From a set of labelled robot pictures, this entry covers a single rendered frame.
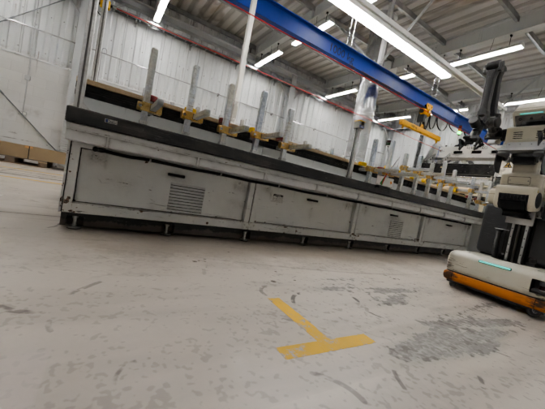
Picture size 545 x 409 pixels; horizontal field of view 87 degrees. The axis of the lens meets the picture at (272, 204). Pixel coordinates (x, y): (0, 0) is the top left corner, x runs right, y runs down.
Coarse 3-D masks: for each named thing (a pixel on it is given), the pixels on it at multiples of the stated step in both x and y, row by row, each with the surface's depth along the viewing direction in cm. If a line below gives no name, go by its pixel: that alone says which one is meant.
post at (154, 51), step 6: (156, 48) 166; (150, 54) 167; (156, 54) 165; (150, 60) 164; (156, 60) 166; (150, 66) 165; (150, 72) 165; (150, 78) 166; (150, 84) 166; (144, 90) 167; (150, 90) 167; (144, 96) 166; (150, 96) 167; (144, 114) 167; (144, 120) 167
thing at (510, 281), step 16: (448, 256) 220; (464, 256) 209; (480, 256) 203; (448, 272) 216; (464, 272) 208; (480, 272) 199; (496, 272) 191; (512, 272) 184; (528, 272) 179; (544, 272) 180; (480, 288) 198; (496, 288) 190; (512, 288) 184; (528, 288) 177; (544, 288) 171; (528, 304) 175; (544, 304) 169
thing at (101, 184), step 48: (96, 96) 172; (240, 144) 223; (96, 192) 182; (144, 192) 196; (192, 192) 213; (240, 192) 233; (288, 192) 257; (432, 192) 368; (288, 240) 264; (336, 240) 295; (384, 240) 332; (432, 240) 391
